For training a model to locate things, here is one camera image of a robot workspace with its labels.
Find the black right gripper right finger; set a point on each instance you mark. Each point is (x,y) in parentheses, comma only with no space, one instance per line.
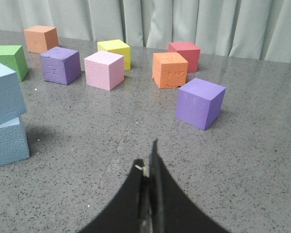
(171,210)

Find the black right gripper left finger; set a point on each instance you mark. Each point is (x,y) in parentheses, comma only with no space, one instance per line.
(129,210)

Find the textured light blue foam cube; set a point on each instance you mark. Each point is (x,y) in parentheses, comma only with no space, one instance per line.
(13,142)

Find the smooth light blue foam cube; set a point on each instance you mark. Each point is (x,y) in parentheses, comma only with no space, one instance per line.
(12,102)

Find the smooth purple foam cube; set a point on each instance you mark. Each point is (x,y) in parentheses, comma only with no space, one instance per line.
(199,102)

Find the textured orange foam cube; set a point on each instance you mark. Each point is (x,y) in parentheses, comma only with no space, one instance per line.
(169,70)

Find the pink foam cube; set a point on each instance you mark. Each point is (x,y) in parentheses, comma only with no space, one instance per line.
(104,70)

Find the red foam cube at back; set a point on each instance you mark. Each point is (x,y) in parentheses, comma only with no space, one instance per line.
(189,51)

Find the dented purple foam cube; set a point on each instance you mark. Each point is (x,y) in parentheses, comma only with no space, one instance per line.
(61,65)

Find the yellow foam cube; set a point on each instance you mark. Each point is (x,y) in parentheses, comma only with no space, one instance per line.
(119,47)

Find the green foam cube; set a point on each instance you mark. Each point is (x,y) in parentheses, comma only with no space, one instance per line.
(13,57)

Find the smooth orange foam cube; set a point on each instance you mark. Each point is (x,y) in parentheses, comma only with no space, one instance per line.
(40,39)

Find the grey-green curtain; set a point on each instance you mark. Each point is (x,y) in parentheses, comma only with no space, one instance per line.
(256,29)

